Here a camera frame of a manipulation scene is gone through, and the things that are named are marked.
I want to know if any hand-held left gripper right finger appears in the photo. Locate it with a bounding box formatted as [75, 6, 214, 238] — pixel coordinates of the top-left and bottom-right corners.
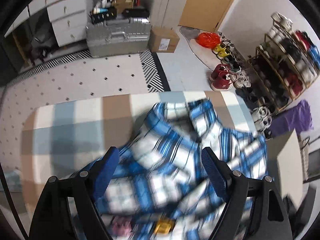
[201, 147, 293, 240]

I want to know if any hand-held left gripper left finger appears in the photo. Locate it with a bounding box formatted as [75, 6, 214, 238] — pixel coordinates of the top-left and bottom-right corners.
[29, 147, 120, 240]

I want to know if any blue plaid shirt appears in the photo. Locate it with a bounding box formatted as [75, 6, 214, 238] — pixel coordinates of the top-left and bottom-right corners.
[70, 99, 269, 240]

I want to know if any bed with checkered sheet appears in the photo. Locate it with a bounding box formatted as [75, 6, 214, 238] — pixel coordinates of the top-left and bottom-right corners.
[21, 90, 258, 240]

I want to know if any beige upholstered headboard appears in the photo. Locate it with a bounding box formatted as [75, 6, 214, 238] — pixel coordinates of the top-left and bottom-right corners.
[277, 129, 304, 198]

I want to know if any red sneaker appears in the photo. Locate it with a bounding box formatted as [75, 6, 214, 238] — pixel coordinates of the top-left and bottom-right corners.
[211, 74, 234, 92]
[209, 64, 232, 82]

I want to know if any white rug with black diamonds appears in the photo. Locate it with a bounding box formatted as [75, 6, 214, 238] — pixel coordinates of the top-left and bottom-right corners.
[0, 47, 172, 180]

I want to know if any purple cloth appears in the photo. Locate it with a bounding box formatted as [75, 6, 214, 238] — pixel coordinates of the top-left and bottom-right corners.
[270, 99, 314, 137]

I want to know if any pair of white grey sneakers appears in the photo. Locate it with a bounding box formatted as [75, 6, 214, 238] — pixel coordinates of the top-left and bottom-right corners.
[231, 70, 252, 88]

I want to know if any dark teal sneaker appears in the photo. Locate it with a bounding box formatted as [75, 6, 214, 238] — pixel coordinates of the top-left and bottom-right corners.
[225, 55, 242, 72]

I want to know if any grey door mat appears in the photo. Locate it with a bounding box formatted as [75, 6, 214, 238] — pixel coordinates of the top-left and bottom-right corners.
[179, 26, 240, 68]

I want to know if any row of shoes on rack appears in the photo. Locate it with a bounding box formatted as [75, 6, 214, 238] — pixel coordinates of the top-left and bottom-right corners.
[250, 12, 320, 108]

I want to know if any silver suitcase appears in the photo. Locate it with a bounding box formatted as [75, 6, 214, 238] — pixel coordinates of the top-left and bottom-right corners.
[86, 16, 152, 57]

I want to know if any orange plastic bag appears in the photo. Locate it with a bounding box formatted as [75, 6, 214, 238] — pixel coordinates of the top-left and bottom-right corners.
[195, 32, 221, 48]

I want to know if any cardboard box with label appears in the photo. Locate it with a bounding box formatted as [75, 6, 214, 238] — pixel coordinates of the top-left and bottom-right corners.
[148, 26, 180, 53]

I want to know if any gold metal shoe rack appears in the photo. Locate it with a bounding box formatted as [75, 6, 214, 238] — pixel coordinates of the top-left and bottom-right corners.
[247, 12, 320, 112]

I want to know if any black printed box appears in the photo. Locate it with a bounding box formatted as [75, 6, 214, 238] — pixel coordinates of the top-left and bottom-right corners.
[91, 8, 117, 24]

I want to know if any black bag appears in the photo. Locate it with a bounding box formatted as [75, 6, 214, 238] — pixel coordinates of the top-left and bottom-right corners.
[124, 8, 150, 18]

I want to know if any white drawer cabinet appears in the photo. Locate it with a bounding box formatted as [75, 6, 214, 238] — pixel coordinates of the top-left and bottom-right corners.
[27, 0, 94, 47]

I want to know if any brown cardboard box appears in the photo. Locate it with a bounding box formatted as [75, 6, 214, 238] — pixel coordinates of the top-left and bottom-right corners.
[112, 0, 137, 14]

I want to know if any wooden door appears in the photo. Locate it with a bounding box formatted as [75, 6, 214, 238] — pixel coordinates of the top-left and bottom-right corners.
[178, 0, 244, 32]

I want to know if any white wardrobe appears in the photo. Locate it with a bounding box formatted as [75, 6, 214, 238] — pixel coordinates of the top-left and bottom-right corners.
[150, 0, 194, 28]

